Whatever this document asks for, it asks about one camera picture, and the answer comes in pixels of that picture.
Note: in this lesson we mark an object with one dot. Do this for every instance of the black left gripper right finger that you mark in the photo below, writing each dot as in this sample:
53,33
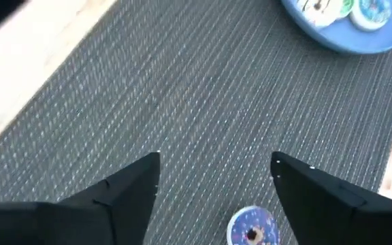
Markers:
335,217

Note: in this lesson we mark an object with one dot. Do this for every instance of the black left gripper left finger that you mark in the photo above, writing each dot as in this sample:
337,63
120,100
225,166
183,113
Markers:
80,221

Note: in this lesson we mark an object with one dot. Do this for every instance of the green iced donut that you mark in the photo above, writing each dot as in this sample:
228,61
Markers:
347,8

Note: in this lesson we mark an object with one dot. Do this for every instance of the purple-blue sprinkled donut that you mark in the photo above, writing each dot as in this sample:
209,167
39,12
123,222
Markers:
240,224

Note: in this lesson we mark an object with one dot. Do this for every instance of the grey woven placemat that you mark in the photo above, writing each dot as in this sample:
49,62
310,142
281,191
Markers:
199,102

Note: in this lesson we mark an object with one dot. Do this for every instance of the blue plate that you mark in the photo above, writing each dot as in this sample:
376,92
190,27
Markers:
345,39

